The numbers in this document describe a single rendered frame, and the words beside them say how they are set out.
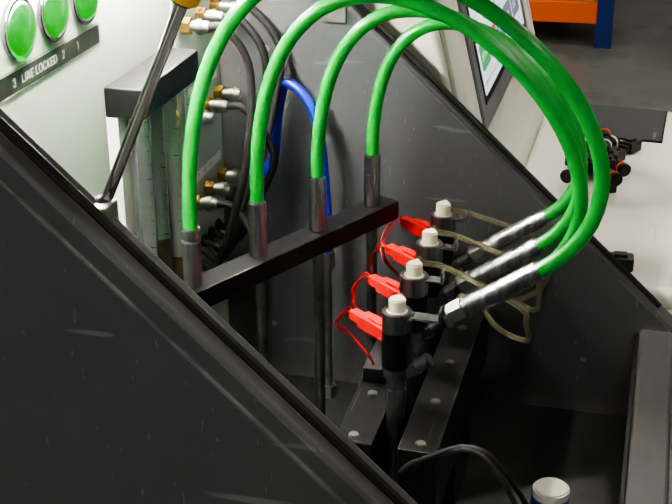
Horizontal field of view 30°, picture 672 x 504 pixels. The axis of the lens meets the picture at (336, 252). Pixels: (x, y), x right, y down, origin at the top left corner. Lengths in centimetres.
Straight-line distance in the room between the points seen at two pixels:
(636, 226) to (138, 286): 98
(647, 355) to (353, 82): 45
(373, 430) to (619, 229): 58
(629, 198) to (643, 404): 50
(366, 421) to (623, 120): 100
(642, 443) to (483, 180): 36
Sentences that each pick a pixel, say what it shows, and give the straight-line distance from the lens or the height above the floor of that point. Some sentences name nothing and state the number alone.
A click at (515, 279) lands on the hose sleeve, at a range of 112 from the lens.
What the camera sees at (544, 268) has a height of 116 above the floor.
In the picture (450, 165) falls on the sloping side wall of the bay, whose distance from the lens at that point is 143.
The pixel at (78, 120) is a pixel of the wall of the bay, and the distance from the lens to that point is 114.
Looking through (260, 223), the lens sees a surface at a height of 114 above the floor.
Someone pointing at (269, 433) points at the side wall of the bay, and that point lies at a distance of 83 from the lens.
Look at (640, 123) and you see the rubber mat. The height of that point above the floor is 98.
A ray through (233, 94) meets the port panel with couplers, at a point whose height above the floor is 120.
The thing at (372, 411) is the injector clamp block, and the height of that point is 98.
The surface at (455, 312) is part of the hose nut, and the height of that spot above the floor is 111.
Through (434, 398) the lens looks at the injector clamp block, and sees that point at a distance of 125.
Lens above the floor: 162
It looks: 24 degrees down
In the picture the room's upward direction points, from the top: straight up
